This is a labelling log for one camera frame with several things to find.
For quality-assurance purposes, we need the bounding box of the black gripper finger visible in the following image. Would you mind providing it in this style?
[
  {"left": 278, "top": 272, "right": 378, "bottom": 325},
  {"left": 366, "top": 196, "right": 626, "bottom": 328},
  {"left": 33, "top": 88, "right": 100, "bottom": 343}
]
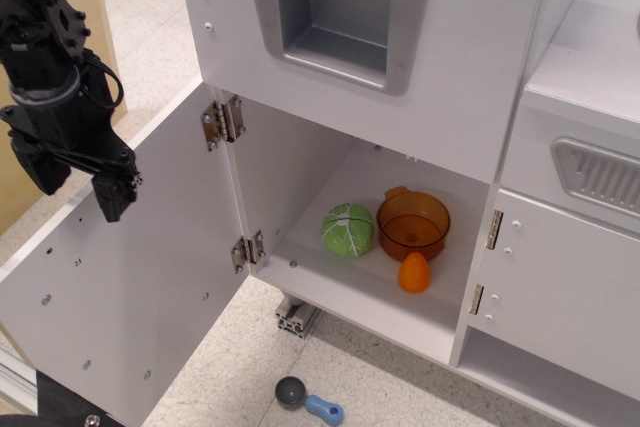
[
  {"left": 9, "top": 131, "right": 71, "bottom": 196},
  {"left": 92, "top": 172, "right": 137, "bottom": 223}
]

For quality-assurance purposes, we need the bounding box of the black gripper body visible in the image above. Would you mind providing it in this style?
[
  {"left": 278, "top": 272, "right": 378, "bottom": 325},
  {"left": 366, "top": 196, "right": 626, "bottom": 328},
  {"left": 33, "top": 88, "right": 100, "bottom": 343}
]
[{"left": 1, "top": 66, "right": 139, "bottom": 185}]

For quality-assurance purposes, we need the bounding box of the white low fridge door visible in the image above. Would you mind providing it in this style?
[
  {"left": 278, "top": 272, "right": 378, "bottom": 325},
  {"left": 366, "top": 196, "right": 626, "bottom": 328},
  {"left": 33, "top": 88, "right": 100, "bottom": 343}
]
[{"left": 1, "top": 82, "right": 242, "bottom": 426}]

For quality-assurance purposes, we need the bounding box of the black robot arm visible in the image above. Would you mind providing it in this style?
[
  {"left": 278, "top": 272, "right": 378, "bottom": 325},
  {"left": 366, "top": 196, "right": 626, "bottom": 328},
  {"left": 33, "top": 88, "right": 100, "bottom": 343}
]
[{"left": 1, "top": 0, "right": 141, "bottom": 222}]

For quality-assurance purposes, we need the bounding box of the upper silver door hinge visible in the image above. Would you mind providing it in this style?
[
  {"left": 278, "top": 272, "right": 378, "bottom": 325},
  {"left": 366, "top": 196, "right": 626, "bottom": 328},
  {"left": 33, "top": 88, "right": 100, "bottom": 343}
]
[{"left": 201, "top": 95, "right": 246, "bottom": 151}]

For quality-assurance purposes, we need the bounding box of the silver door hinge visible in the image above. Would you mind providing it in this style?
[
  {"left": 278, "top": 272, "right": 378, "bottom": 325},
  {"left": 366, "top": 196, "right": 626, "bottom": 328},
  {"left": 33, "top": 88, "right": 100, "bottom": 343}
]
[
  {"left": 201, "top": 95, "right": 246, "bottom": 151},
  {"left": 231, "top": 231, "right": 267, "bottom": 274}
]

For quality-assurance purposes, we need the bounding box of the lower silver door hinge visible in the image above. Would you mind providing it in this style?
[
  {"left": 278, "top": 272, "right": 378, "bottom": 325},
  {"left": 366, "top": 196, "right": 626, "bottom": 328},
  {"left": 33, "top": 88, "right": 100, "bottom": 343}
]
[{"left": 231, "top": 231, "right": 267, "bottom": 274}]

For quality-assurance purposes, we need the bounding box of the light wooden board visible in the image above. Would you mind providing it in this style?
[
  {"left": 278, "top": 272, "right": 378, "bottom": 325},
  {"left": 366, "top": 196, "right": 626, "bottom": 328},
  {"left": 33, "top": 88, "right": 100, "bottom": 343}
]
[{"left": 1, "top": 0, "right": 117, "bottom": 232}]

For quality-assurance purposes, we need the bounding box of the aluminium extrusion foot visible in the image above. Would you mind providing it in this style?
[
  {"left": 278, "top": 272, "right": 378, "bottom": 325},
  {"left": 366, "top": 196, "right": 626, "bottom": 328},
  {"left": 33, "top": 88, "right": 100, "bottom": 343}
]
[{"left": 275, "top": 297, "right": 321, "bottom": 339}]

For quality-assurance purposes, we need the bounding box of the green toy cabbage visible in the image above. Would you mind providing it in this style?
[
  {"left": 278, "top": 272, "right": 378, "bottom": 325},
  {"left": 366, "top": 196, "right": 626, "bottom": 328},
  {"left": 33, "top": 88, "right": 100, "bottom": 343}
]
[{"left": 321, "top": 203, "right": 374, "bottom": 258}]

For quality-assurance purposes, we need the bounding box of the grey blue toy scoop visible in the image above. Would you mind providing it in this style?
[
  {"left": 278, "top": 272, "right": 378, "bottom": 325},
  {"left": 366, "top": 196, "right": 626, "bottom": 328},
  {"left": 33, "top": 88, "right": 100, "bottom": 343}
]
[{"left": 274, "top": 376, "right": 345, "bottom": 426}]

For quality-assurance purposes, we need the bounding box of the orange translucent toy pot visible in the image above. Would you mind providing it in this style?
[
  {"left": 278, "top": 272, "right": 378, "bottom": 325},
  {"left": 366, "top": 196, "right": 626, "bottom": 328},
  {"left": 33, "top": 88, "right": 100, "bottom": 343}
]
[{"left": 376, "top": 186, "right": 451, "bottom": 262}]

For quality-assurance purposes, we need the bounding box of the grey ice dispenser recess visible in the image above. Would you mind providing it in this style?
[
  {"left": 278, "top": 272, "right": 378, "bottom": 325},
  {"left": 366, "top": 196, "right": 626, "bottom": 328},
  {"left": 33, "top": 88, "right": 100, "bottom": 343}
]
[{"left": 254, "top": 0, "right": 428, "bottom": 96}]

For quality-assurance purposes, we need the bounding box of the orange toy carrot piece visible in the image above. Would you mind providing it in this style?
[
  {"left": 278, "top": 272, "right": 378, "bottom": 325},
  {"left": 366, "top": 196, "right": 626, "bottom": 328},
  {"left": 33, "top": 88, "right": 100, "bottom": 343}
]
[{"left": 398, "top": 252, "right": 432, "bottom": 293}]

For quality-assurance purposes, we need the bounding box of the white toy kitchen cabinet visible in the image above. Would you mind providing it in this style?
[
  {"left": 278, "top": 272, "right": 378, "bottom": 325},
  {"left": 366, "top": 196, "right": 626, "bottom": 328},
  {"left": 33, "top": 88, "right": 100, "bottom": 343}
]
[{"left": 186, "top": 0, "right": 639, "bottom": 426}]

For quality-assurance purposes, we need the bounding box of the lower brass oven hinge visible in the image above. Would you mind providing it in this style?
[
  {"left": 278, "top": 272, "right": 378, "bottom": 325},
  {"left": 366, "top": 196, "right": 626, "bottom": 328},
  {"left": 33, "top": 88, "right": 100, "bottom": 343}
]
[{"left": 469, "top": 284, "right": 484, "bottom": 315}]

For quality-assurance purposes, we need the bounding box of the brass oven hinge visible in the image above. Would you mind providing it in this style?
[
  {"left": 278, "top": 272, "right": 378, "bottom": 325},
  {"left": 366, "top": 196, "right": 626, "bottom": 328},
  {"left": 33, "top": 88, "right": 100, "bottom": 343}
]
[
  {"left": 469, "top": 284, "right": 484, "bottom": 315},
  {"left": 485, "top": 210, "right": 504, "bottom": 250}
]

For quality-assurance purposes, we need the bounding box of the upper brass oven hinge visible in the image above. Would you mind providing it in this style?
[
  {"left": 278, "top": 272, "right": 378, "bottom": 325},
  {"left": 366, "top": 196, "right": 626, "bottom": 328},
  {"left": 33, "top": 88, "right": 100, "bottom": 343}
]
[{"left": 485, "top": 210, "right": 504, "bottom": 250}]

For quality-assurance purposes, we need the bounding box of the white oven cabinet door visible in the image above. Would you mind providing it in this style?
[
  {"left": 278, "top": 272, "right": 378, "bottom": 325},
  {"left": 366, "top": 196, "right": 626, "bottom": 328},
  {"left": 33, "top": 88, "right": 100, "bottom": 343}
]
[{"left": 468, "top": 191, "right": 639, "bottom": 398}]

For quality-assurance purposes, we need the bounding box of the grey vent grille panel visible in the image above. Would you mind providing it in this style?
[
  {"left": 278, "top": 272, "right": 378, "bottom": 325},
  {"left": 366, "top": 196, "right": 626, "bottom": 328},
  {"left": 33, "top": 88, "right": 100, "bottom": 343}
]
[{"left": 550, "top": 137, "right": 639, "bottom": 218}]

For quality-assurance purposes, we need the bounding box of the aluminium frame rail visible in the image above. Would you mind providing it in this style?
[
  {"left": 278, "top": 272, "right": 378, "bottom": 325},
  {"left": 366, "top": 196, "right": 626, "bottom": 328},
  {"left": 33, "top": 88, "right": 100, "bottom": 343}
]
[{"left": 1, "top": 349, "right": 38, "bottom": 415}]

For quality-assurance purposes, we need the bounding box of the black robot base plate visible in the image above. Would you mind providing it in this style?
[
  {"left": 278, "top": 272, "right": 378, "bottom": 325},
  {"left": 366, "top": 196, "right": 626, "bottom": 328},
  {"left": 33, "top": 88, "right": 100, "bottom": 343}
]
[{"left": 1, "top": 371, "right": 123, "bottom": 427}]

